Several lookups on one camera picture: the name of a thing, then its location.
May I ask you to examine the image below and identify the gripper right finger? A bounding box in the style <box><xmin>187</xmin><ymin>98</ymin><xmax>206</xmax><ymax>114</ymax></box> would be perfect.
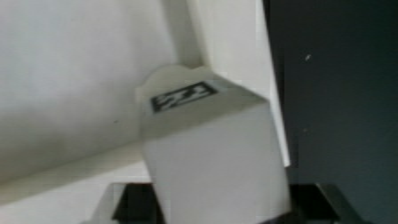
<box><xmin>290</xmin><ymin>183</ymin><xmax>371</xmax><ymax>224</ymax></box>

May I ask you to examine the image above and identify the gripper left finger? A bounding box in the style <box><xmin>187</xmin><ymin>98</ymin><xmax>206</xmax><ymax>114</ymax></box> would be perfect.
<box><xmin>87</xmin><ymin>182</ymin><xmax>165</xmax><ymax>224</ymax></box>

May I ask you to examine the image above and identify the white leg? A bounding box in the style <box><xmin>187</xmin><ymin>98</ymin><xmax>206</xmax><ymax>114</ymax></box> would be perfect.
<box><xmin>137</xmin><ymin>65</ymin><xmax>291</xmax><ymax>224</ymax></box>

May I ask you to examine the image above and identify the white square tabletop part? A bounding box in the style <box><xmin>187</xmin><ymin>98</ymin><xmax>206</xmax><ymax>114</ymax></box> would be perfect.
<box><xmin>0</xmin><ymin>0</ymin><xmax>290</xmax><ymax>224</ymax></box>

